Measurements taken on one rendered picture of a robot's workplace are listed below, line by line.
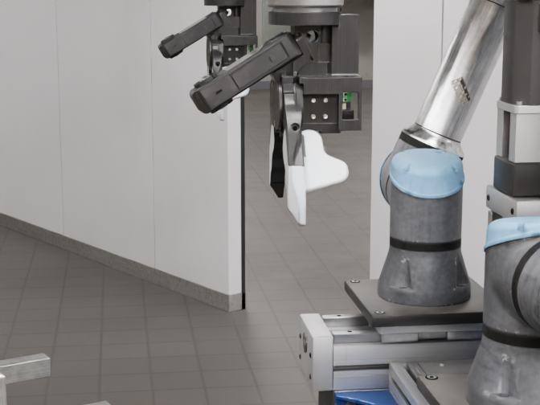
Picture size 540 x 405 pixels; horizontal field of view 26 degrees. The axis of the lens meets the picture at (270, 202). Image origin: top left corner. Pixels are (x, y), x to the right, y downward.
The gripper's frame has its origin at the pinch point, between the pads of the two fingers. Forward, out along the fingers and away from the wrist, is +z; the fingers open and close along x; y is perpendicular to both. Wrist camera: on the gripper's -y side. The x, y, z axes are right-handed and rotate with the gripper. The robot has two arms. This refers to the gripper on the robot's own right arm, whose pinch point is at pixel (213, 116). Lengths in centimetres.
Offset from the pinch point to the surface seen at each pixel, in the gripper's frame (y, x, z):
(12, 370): -33, -21, 37
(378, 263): 85, 245, 88
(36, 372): -30, -20, 38
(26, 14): -67, 509, -3
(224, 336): 28, 296, 132
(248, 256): 56, 444, 132
